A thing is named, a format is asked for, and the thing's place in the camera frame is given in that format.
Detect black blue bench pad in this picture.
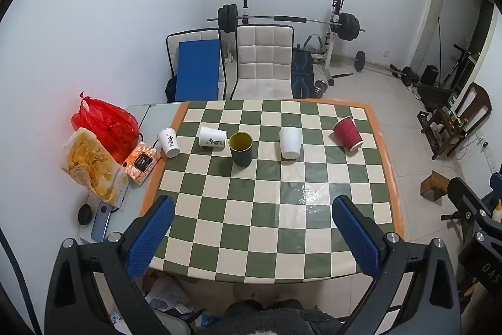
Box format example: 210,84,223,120
291,48,315,99

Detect blue folded mat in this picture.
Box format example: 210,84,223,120
175,39,221,102

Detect orange patterned packet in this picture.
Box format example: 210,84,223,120
122,141,163,185

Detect crumpled papers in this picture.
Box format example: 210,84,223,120
143,272,208,326

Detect person's dark fleece clothing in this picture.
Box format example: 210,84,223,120
208,299,346,335

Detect red ribbed paper cup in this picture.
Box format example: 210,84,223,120
333,117,364,153

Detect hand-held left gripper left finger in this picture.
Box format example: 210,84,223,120
46,195,195,335

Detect white padded chair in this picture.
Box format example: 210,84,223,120
230,25,296,101
165,28,227,102

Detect green white checkered table mat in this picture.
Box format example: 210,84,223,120
139,100,404,284

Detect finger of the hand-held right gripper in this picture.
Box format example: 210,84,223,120
440,176,490,241

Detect short barbell on floor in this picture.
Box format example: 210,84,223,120
354,51,419,86

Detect black kick scooter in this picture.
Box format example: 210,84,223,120
439,15,481,88

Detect red plastic bag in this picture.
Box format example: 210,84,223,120
71,92,141,165

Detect long barbell with black plates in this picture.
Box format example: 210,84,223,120
206,4,366,42

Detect black round object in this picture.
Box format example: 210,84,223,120
77,204,95,227

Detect white weight bench rack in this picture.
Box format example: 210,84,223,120
235,0,348,86

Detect dark wooden chair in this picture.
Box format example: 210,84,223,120
417,82,492,160

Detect white power strip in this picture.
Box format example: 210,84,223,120
476,135,499,175

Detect small wooden stool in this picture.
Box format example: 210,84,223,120
420,170,450,203

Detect white printed paper cup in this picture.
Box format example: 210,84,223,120
199,126,228,148
157,128,181,158

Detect dark green cup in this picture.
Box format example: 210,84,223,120
228,132,254,168

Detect grey blue smartphone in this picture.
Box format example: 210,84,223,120
90,201,117,242

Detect plain white cup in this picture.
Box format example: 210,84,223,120
279,127,302,160

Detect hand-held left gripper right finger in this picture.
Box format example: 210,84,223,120
332,195,462,335

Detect yellow snack bag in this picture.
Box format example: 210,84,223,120
60,127,123,207

